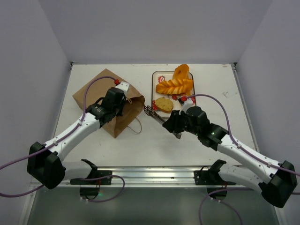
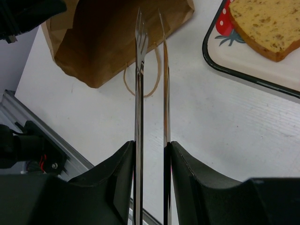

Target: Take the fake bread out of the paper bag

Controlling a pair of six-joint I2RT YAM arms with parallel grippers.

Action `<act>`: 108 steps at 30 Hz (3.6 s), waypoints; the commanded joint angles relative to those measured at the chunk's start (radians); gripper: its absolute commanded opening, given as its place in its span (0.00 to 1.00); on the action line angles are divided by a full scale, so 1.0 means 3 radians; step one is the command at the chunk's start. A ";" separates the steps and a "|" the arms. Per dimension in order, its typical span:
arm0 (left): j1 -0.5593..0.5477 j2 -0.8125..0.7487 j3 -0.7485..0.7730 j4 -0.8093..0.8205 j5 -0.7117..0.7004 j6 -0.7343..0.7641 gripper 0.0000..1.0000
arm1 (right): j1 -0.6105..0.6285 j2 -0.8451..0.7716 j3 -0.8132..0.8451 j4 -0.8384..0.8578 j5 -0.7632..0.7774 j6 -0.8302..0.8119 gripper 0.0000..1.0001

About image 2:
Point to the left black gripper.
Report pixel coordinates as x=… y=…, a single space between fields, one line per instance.
x=21 y=16

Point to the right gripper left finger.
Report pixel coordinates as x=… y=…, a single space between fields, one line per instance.
x=100 y=196

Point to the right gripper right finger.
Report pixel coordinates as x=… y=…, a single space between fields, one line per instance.
x=206 y=197

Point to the brown paper bag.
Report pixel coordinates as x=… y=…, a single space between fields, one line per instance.
x=94 y=40

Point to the speckled fake bread slice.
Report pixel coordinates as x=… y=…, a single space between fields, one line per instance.
x=270 y=27

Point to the metal tongs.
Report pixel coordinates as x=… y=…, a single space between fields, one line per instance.
x=152 y=159

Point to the strawberry print tray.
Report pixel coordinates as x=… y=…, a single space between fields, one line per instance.
x=225 y=51

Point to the aluminium mounting rail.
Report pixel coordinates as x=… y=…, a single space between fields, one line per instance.
x=13 y=111

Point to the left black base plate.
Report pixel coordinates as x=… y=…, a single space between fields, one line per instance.
x=31 y=145

